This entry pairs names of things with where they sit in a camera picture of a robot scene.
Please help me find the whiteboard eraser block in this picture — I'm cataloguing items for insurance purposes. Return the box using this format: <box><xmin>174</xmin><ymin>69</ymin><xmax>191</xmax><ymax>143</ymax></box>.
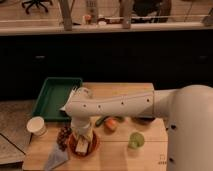
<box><xmin>75</xmin><ymin>140</ymin><xmax>89</xmax><ymax>155</ymax></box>

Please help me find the green plastic cup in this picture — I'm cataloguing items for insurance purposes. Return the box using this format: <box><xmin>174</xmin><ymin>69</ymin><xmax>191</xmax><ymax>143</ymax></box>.
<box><xmin>128</xmin><ymin>132</ymin><xmax>144</xmax><ymax>149</ymax></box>

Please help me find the black bowl with blue sponge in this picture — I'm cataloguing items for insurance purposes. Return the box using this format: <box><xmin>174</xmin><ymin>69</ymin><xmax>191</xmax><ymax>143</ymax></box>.
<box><xmin>132</xmin><ymin>116</ymin><xmax>156</xmax><ymax>124</ymax></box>

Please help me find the green cucumber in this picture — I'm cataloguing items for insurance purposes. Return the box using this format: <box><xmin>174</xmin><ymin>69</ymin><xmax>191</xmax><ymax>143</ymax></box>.
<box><xmin>95</xmin><ymin>116</ymin><xmax>125</xmax><ymax>127</ymax></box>

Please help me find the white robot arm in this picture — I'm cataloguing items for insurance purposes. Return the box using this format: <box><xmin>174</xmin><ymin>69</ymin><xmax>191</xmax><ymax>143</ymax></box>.
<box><xmin>64</xmin><ymin>85</ymin><xmax>213</xmax><ymax>171</ymax></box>

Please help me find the orange fruit toy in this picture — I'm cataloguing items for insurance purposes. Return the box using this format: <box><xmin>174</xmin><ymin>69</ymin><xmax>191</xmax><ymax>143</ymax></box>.
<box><xmin>104</xmin><ymin>118</ymin><xmax>118</xmax><ymax>132</ymax></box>

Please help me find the red bowl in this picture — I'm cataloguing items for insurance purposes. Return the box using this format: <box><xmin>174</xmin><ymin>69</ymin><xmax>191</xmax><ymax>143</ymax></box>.
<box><xmin>67</xmin><ymin>131</ymin><xmax>100</xmax><ymax>158</ymax></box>

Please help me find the green plastic tray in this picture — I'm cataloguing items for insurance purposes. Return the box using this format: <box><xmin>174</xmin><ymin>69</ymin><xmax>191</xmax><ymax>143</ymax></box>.
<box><xmin>32</xmin><ymin>77</ymin><xmax>82</xmax><ymax>122</ymax></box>

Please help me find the black office chair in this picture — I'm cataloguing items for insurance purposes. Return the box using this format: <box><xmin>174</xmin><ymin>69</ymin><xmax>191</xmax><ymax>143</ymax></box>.
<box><xmin>21</xmin><ymin>0</ymin><xmax>53</xmax><ymax>14</ymax></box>

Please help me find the white paper cup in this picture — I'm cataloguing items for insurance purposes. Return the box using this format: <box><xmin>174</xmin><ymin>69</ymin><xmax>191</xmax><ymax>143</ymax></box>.
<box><xmin>26</xmin><ymin>116</ymin><xmax>47</xmax><ymax>136</ymax></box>

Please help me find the grey cloth piece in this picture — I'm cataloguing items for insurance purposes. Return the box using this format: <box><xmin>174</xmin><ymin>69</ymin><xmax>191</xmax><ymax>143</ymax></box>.
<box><xmin>44</xmin><ymin>143</ymin><xmax>69</xmax><ymax>171</ymax></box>

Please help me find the bunch of dark grapes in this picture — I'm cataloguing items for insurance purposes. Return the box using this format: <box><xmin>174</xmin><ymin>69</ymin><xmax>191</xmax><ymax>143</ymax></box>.
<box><xmin>56</xmin><ymin>126</ymin><xmax>72</xmax><ymax>151</ymax></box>

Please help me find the white spatula tool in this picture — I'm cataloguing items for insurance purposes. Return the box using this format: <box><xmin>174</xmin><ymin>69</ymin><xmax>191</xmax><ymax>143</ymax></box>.
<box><xmin>69</xmin><ymin>86</ymin><xmax>78</xmax><ymax>98</ymax></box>

